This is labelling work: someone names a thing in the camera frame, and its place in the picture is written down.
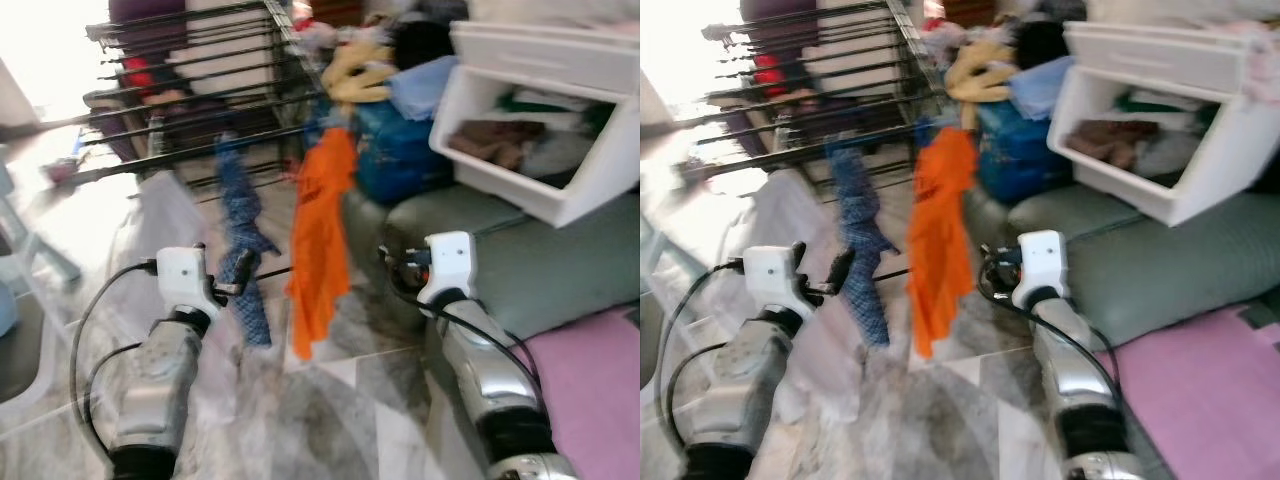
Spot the orange shirt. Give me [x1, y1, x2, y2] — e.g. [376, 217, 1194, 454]
[285, 125, 361, 363]
[905, 125, 981, 361]

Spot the blue plaid shirt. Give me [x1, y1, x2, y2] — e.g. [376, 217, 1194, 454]
[832, 145, 899, 351]
[213, 135, 283, 351]

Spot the blue suitcase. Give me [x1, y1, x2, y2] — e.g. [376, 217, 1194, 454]
[352, 98, 453, 208]
[973, 98, 1069, 208]

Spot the green leather sofa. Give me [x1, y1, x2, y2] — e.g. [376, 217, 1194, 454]
[340, 183, 641, 401]
[962, 183, 1280, 351]

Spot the brown garment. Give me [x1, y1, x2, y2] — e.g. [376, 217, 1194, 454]
[447, 118, 549, 173]
[1065, 118, 1166, 173]

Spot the light blue towel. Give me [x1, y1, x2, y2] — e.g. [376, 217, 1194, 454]
[1008, 55, 1079, 123]
[387, 55, 463, 123]

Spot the pale yellow garment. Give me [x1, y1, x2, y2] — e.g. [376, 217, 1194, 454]
[943, 40, 1018, 107]
[320, 40, 398, 107]

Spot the green garment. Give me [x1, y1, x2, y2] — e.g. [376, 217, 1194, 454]
[1115, 88, 1226, 116]
[497, 88, 611, 116]

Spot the red cloth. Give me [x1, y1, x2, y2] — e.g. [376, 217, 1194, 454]
[122, 55, 159, 93]
[752, 55, 786, 96]

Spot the white plastic storage bin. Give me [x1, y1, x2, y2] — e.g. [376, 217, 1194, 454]
[428, 20, 641, 229]
[1045, 20, 1280, 228]

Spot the black metal drying rack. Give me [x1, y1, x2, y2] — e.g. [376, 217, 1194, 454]
[700, 0, 951, 186]
[85, 0, 336, 196]

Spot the black cloth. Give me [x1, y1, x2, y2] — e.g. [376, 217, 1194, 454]
[1012, 18, 1073, 73]
[388, 18, 459, 73]

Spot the pink mat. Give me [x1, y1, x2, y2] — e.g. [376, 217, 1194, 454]
[520, 303, 641, 480]
[1098, 303, 1280, 480]

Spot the purple sofa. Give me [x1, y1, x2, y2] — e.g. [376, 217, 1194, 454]
[100, 0, 301, 161]
[735, 0, 921, 161]

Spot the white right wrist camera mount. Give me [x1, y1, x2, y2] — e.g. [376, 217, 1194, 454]
[1011, 229, 1070, 310]
[417, 231, 477, 305]

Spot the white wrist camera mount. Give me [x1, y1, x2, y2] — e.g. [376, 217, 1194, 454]
[417, 231, 477, 305]
[155, 246, 217, 321]
[1011, 229, 1070, 310]
[745, 242, 809, 321]

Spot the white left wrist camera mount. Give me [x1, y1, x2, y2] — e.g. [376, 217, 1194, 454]
[745, 242, 809, 321]
[155, 246, 217, 321]

